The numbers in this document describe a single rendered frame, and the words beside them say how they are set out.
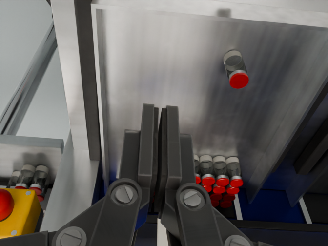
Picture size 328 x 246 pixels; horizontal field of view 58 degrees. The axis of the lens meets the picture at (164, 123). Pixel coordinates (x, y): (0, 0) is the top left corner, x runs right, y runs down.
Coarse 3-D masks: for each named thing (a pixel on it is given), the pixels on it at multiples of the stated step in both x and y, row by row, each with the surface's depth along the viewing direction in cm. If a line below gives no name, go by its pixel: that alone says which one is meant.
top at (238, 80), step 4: (240, 72) 31; (232, 76) 32; (236, 76) 31; (240, 76) 31; (244, 76) 31; (232, 80) 32; (236, 80) 32; (240, 80) 32; (244, 80) 32; (248, 80) 32; (232, 84) 32; (236, 84) 32; (240, 84) 32; (244, 84) 32; (236, 88) 33
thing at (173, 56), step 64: (128, 0) 28; (192, 0) 30; (128, 64) 36; (192, 64) 36; (256, 64) 36; (320, 64) 34; (128, 128) 44; (192, 128) 44; (256, 128) 44; (256, 192) 50
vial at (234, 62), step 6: (228, 54) 34; (234, 54) 34; (240, 54) 34; (228, 60) 33; (234, 60) 33; (240, 60) 33; (228, 66) 33; (234, 66) 32; (240, 66) 32; (228, 72) 33; (234, 72) 32; (246, 72) 33; (228, 78) 33
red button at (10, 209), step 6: (0, 192) 37; (6, 192) 38; (0, 198) 37; (6, 198) 37; (12, 198) 38; (0, 204) 36; (6, 204) 37; (12, 204) 38; (0, 210) 36; (6, 210) 37; (12, 210) 38; (0, 216) 36; (6, 216) 37
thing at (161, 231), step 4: (160, 220) 41; (160, 224) 40; (160, 228) 40; (164, 228) 40; (160, 232) 40; (164, 232) 40; (160, 236) 39; (164, 236) 39; (160, 240) 39; (164, 240) 39; (160, 244) 38; (164, 244) 39
